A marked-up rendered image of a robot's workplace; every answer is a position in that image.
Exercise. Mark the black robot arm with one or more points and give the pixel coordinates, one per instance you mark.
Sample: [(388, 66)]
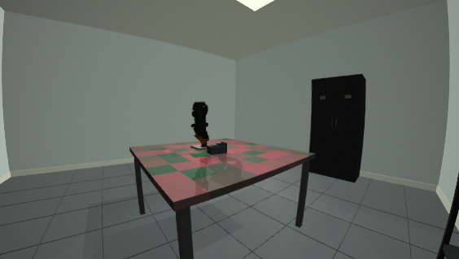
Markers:
[(201, 110)]

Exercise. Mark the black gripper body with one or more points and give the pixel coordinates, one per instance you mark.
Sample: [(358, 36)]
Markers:
[(198, 123)]

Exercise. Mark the orange l-shaped part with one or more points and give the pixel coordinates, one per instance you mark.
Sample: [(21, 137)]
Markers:
[(201, 140)]

